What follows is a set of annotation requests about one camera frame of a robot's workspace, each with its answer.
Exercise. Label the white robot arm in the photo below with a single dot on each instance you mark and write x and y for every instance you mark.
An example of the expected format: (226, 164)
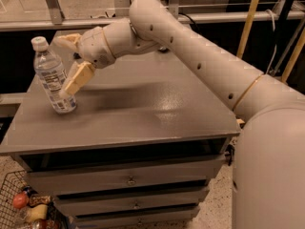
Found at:
(269, 162)

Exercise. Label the black stand pole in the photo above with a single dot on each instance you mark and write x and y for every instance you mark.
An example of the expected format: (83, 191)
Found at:
(282, 10)

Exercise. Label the clear plastic water bottle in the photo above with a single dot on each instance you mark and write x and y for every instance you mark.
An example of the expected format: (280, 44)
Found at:
(51, 72)

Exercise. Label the black wire basket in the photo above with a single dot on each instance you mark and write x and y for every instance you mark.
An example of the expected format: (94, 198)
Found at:
(13, 184)

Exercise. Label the orange round fruit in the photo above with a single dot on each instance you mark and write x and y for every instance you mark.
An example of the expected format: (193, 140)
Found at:
(20, 200)

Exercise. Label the yellow wooden pole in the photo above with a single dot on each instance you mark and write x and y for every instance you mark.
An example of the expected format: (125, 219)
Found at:
(247, 28)

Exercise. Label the middle grey drawer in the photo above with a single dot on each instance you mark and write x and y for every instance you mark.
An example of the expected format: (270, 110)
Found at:
(131, 202)

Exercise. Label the bottom grey drawer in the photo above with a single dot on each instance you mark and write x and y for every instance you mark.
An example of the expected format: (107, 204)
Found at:
(145, 216)

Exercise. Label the red brown jar in basket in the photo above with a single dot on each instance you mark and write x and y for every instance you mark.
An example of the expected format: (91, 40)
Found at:
(45, 224)

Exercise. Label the pale yellow bottle in basket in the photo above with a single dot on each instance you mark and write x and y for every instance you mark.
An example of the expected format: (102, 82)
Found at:
(28, 214)

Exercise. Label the top grey drawer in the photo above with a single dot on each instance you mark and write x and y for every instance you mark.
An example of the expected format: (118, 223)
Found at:
(84, 180)

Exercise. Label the grey drawer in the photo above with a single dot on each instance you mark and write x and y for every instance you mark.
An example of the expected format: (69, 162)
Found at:
(131, 202)
(145, 216)
(84, 180)

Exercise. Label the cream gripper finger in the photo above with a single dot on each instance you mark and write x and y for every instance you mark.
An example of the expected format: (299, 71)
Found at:
(78, 76)
(69, 41)

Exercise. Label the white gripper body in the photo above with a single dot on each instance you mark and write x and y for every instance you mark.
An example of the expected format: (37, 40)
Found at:
(94, 47)

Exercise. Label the grey drawer cabinet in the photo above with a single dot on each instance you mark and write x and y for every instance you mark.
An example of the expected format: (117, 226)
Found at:
(144, 108)

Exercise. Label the grey metal railing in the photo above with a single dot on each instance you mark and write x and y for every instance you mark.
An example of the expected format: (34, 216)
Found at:
(78, 24)

